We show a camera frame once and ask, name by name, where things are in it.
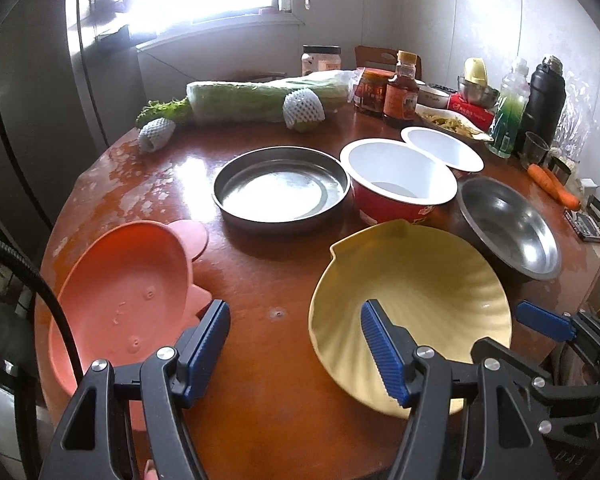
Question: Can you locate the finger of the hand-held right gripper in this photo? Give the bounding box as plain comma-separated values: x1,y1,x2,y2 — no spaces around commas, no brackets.
472,337,600,450
514,300,600,361

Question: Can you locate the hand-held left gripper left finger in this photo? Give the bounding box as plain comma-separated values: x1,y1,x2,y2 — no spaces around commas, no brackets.
39,299,232,480

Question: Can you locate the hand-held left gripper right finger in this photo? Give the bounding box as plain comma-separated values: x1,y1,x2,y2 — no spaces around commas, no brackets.
360,299,556,480

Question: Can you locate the yellow shell-shaped bowl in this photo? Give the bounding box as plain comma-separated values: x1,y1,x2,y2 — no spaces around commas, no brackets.
308,220,512,420

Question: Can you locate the wide-rimmed steel bowl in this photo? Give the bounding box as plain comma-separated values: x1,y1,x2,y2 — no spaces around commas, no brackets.
456,176,562,281

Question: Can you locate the pink pig-shaped plate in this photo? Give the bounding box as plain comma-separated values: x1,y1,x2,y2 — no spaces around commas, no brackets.
47,219,212,433

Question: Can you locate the steel pan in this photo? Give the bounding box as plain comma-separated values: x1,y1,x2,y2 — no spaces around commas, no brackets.
212,146,352,233

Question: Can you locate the orange carrot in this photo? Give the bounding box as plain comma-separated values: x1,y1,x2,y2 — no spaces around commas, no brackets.
527,163,582,211

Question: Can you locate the small steel cup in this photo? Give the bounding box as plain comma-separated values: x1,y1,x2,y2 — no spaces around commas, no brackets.
547,156,573,183

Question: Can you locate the small glass cup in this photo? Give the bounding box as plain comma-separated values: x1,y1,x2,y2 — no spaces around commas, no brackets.
520,131,551,170

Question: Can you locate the red paper bowl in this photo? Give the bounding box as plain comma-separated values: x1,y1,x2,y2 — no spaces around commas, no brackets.
340,138,459,227

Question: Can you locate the small white paper bowl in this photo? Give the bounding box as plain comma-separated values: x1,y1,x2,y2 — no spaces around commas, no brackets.
400,126,484,178

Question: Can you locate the clear bottle of green liquid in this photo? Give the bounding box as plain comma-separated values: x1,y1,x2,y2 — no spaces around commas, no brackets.
486,57,531,158

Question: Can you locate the clear plastic bag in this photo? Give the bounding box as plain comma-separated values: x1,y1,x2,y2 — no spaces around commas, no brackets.
555,72,592,161

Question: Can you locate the black thermos flask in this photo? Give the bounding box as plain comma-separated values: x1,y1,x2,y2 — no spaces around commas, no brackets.
514,56,567,157

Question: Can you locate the white dish of vegetables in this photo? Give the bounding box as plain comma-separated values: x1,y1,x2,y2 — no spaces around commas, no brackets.
415,104,495,143

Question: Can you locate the red tissue box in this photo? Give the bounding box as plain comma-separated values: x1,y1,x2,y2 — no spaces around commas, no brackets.
447,92,498,133

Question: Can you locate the small foam-netted fruit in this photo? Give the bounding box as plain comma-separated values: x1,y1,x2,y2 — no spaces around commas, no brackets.
138,117,177,153

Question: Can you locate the small steel bowl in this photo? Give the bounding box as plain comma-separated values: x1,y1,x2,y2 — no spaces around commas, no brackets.
456,76,501,108

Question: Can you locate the green leaf lettuce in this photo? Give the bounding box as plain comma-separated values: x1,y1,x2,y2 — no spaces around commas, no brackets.
135,97,193,130

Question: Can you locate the white ceramic bowl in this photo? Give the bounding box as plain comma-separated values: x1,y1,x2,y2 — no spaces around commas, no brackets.
416,82,452,111

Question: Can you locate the wrapped napa cabbage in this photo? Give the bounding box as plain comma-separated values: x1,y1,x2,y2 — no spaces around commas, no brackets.
186,71,356,126

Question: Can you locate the brown sauce bottle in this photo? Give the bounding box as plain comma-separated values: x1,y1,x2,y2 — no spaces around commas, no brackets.
383,50,421,128

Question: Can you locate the yellow plastic tool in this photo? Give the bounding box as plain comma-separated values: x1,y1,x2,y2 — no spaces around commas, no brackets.
462,57,490,86

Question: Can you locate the large foam-netted fruit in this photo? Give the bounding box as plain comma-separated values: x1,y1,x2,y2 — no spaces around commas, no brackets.
282,87,326,133

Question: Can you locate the red chili sauce jar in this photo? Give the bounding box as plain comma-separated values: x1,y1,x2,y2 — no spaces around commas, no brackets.
354,67,392,116

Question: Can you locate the black-lidded plastic jar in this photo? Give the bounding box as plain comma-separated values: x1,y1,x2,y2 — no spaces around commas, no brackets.
301,45,342,77

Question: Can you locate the grey refrigerator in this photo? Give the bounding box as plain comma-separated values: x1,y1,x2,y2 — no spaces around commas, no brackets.
0,0,146,261

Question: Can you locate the black cable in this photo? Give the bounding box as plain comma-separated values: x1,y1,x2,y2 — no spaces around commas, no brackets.
0,230,86,391

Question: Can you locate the wooden chair with curved rail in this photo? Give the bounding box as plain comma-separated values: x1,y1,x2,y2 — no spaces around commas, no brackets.
215,70,287,83

